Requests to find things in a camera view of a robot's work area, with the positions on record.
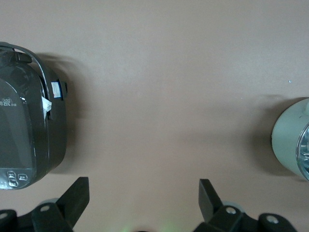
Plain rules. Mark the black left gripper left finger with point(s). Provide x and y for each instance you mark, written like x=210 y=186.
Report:
x=72 y=203

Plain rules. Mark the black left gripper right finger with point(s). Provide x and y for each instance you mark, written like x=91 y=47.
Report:
x=210 y=205

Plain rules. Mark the pale green steel-lined pot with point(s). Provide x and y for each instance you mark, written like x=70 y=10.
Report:
x=287 y=135

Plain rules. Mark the dark grey rice cooker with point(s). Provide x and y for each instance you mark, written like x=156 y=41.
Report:
x=24 y=125

